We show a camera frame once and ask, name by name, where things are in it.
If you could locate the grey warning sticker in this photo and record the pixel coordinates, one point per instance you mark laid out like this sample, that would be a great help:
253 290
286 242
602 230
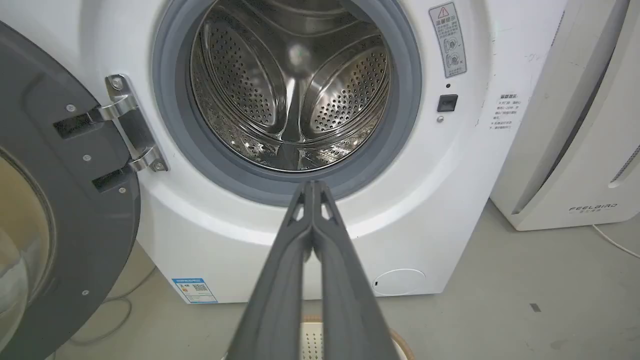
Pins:
447 39

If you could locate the grey washing machine door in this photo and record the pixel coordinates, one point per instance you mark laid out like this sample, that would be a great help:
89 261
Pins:
55 200

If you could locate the white air purifier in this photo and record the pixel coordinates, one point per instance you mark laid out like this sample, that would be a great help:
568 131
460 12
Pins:
575 125

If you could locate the metal door hinge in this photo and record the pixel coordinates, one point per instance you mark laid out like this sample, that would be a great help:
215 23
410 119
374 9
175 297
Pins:
131 125

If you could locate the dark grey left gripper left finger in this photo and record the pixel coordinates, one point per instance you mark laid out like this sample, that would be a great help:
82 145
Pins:
272 300

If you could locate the white front-load washing machine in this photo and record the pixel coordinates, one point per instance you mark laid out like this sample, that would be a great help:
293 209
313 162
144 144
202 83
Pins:
425 210

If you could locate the blue energy label sticker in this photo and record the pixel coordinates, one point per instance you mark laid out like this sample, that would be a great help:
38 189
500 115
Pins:
195 290

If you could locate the white laundry basket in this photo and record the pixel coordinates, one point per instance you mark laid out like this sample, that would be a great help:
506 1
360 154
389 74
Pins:
312 340

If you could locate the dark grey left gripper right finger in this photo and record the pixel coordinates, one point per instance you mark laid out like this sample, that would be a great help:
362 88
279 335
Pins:
350 305

